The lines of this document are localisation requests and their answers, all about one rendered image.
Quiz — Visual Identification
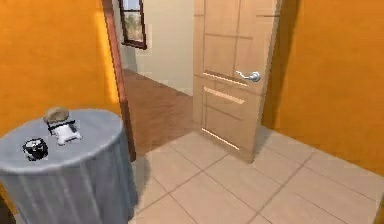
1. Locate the white figurine with grey head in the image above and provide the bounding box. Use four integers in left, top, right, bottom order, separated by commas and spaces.
42, 106, 83, 146

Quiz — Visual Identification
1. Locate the silver door lever handle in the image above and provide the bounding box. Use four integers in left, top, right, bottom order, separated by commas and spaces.
235, 70, 262, 83

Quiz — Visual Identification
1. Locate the round table with grey cloth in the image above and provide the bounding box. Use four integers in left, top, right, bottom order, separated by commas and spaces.
0, 108, 138, 224

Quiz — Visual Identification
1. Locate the dark brown framed window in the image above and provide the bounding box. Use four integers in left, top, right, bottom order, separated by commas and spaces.
118, 0, 148, 51

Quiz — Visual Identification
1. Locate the brown wooden door frame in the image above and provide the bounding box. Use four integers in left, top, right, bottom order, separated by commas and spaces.
101, 0, 137, 163

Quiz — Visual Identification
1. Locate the light wooden room door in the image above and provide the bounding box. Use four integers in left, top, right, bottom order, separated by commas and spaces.
192, 0, 284, 164

